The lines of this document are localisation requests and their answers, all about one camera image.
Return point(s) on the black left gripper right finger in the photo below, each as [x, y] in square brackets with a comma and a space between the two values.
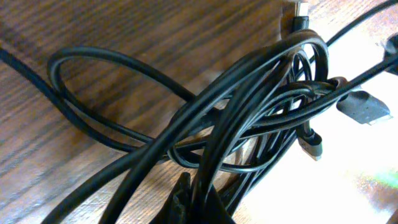
[209, 209]

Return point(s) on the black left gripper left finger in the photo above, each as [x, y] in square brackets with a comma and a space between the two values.
[174, 210]

